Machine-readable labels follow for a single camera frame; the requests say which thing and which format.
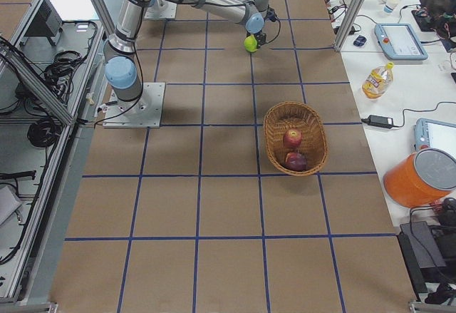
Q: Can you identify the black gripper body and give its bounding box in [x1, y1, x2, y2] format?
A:
[253, 31, 266, 48]

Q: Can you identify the green apple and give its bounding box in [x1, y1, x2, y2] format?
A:
[243, 35, 258, 53]

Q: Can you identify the dark red apple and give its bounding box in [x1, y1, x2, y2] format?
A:
[282, 128, 303, 150]

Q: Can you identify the red yellow apple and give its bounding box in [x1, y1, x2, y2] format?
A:
[284, 152, 307, 172]

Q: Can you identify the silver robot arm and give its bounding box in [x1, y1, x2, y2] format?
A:
[104, 0, 276, 113]

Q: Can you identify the woven wicker basket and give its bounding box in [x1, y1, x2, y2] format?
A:
[264, 101, 328, 176]

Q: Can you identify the dark blue computer mouse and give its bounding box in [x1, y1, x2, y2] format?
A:
[353, 35, 367, 47]

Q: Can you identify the orange juice bottle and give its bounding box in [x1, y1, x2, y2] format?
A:
[362, 61, 395, 99]

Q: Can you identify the paper cup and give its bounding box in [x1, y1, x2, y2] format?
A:
[383, 0, 400, 14]

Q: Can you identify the far blue teach pendant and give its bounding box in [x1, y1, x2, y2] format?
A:
[374, 24, 428, 61]

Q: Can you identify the blue teach pendant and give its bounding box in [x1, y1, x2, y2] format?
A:
[374, 24, 428, 61]
[414, 118, 456, 157]

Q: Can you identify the black power adapter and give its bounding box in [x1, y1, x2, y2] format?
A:
[361, 115, 394, 129]

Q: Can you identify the near blue teach pendant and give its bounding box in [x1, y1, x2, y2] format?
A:
[414, 118, 456, 157]

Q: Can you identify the orange bucket with grey lid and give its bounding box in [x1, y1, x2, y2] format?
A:
[383, 148, 455, 208]

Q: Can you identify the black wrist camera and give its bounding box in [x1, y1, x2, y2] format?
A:
[264, 6, 279, 22]

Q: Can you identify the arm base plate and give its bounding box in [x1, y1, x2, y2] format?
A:
[102, 83, 165, 128]
[144, 0, 177, 21]

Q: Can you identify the aluminium frame post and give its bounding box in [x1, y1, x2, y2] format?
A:
[333, 0, 378, 52]

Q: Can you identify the coiled black cable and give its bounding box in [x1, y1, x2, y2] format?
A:
[27, 117, 62, 148]

